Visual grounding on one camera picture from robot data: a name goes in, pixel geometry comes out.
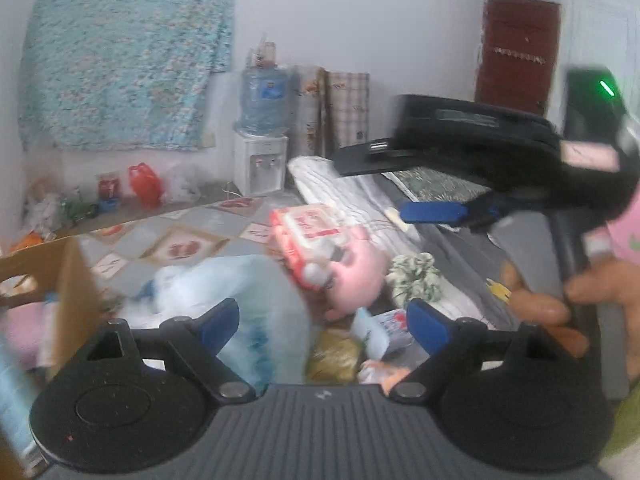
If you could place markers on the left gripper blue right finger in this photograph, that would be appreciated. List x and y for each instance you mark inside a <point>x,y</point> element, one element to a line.
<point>431,329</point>

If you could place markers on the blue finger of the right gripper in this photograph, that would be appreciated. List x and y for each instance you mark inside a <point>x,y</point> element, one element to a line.
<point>444,212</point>

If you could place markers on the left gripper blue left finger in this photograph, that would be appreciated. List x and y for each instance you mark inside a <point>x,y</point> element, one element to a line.
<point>218,325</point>

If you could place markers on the gold tissue pack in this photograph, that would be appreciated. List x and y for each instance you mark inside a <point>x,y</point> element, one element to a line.
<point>335,358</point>

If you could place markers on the person right hand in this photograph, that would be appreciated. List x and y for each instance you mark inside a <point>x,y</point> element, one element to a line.
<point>608,280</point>

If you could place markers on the green patterned pillow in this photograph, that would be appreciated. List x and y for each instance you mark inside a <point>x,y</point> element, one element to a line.
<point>426,185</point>

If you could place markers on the white stitched quilt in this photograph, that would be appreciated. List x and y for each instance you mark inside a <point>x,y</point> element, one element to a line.
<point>354,201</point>

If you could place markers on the large white plastic bag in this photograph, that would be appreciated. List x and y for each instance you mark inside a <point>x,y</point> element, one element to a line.
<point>272,342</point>

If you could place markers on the green white scrunchie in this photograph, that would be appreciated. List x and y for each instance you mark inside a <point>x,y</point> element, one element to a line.
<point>414,277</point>

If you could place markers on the pink spotted quilt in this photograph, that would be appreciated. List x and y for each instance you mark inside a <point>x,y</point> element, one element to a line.
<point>619,238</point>

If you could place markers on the grey blanket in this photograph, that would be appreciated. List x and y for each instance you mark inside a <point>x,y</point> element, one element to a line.
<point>468,260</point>

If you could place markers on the pink plush pig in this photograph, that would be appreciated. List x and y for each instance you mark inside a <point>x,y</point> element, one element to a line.
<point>358,278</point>

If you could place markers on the red white wipes pack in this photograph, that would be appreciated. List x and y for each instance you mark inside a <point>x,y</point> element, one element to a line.
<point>315,245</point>

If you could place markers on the checkered folded mat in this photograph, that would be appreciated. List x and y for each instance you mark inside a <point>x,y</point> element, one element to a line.
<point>330,110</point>

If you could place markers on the brown wooden door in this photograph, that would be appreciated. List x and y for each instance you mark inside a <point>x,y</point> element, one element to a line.
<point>520,45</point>

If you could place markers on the red plastic bag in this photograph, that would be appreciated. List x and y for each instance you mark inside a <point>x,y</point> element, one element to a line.
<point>146,185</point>

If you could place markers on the white water dispenser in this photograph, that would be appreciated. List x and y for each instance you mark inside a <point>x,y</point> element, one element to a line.
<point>259,161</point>

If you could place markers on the red can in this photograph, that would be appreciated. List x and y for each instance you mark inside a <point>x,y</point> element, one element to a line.
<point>108,186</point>

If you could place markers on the teal floral hanging cloth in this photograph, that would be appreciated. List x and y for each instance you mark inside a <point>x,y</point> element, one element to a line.
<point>121,75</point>

